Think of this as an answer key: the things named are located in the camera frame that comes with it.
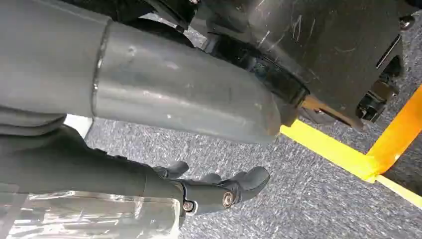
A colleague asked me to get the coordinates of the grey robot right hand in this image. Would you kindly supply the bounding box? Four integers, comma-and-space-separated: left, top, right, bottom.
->
0, 0, 283, 229

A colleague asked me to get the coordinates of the white panel piece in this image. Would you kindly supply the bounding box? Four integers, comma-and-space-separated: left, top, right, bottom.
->
63, 114, 94, 139

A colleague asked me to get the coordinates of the grey ribbed right arm sleeve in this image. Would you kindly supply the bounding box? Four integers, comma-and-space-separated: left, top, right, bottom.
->
0, 106, 67, 136

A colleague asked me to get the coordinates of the clear plastic wrap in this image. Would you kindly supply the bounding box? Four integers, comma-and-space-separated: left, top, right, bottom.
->
0, 190, 183, 239

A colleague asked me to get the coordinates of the black robot foot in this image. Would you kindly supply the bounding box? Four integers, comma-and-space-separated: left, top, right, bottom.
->
190, 0, 418, 131

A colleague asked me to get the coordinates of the yellow floor tape strip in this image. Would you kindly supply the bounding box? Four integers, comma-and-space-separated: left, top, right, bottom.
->
279, 119, 422, 210

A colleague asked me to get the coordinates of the orange floor tape strip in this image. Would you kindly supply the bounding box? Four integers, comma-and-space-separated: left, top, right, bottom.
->
365, 84, 422, 176

